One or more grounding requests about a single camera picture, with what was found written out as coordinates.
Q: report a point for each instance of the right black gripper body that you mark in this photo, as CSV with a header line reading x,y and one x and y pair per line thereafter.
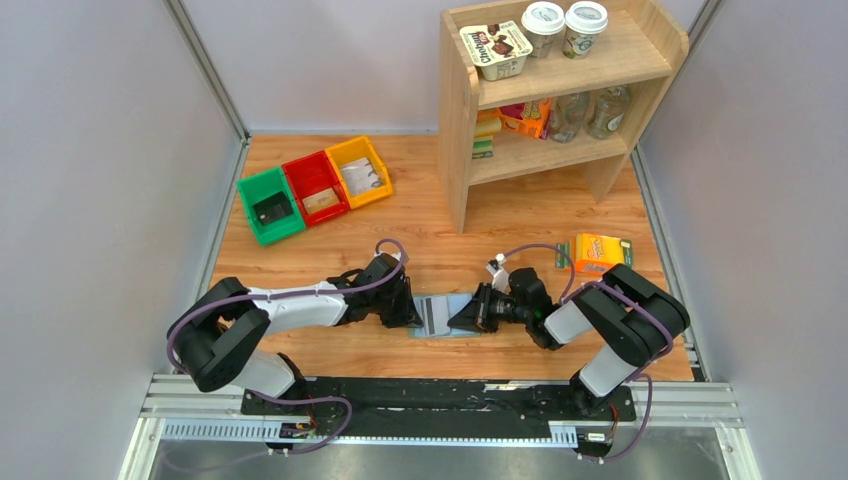
x,y
506,309

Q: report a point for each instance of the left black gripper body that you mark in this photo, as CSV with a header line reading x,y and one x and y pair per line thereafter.
x,y
386,306

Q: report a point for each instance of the green card holder wallet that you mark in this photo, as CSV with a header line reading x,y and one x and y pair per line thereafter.
x,y
457,302

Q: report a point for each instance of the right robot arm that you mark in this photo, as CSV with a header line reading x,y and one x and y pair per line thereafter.
x,y
637,321

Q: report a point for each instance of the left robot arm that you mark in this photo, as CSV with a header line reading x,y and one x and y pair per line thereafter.
x,y
216,342

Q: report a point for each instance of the card in red bin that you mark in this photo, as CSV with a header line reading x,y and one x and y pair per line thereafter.
x,y
320,201

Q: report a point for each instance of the card in yellow bin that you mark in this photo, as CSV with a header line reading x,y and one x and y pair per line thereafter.
x,y
360,176

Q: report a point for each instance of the black card in green bin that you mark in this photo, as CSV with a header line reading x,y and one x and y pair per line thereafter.
x,y
274,208

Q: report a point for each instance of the orange snack box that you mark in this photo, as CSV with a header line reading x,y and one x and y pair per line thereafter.
x,y
594,253

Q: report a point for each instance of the yellow plastic bin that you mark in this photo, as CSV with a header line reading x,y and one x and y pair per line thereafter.
x,y
350,150

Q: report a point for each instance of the red plastic bin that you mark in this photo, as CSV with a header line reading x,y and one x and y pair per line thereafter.
x,y
310,174

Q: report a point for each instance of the green plastic bin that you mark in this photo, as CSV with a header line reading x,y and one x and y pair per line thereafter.
x,y
259,186

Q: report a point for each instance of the yellow green sponge stack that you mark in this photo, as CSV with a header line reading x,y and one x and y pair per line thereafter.
x,y
488,123

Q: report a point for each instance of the orange box on shelf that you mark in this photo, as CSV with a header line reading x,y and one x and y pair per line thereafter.
x,y
528,118

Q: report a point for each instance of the left clear glass jar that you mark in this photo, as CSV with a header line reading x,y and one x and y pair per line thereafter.
x,y
567,117

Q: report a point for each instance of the clear glass jar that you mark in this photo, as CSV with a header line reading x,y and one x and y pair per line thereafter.
x,y
610,107
567,117

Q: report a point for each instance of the right clear glass jar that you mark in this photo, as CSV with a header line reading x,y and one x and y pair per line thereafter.
x,y
610,107

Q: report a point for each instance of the wooden shelf unit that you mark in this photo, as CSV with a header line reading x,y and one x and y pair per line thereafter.
x,y
644,47

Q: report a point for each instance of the Chobani yogurt tub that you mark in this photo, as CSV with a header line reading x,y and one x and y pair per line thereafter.
x,y
498,50

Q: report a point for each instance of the left white paper cup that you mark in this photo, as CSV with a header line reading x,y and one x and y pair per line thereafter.
x,y
542,21

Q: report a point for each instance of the white paper cup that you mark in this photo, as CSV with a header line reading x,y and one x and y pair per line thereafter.
x,y
584,22
542,21

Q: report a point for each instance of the right white paper cup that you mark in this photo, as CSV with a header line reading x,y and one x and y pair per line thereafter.
x,y
584,22

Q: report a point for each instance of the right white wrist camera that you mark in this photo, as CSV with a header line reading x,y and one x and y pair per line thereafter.
x,y
499,274

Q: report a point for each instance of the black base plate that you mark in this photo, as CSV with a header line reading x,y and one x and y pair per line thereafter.
x,y
442,408

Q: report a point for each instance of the aluminium frame rail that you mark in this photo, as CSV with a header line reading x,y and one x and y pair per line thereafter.
x,y
174,410

